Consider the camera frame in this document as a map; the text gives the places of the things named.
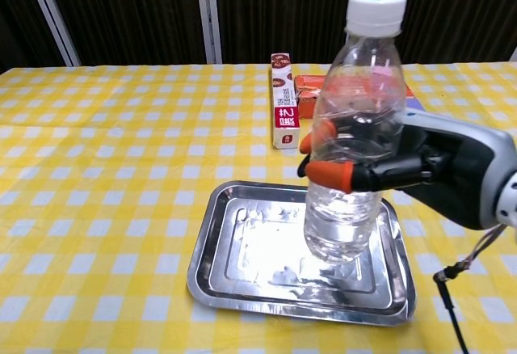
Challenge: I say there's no long white red box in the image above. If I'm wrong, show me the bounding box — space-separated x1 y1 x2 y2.
270 53 302 150

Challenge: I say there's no yellow checkered tablecloth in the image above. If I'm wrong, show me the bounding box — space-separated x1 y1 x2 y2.
0 62 517 354

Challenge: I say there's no rectangular metal tray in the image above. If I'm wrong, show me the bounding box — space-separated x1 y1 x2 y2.
186 179 417 328

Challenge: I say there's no transparent plastic water bottle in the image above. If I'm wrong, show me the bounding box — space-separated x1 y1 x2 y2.
303 0 408 265

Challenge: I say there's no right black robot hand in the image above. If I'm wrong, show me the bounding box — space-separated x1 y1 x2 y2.
297 107 517 232

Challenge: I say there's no black robot hand cable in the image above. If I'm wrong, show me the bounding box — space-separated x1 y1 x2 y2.
432 224 506 354

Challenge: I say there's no orange cardboard box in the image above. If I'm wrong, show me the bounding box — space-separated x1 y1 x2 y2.
293 74 415 120

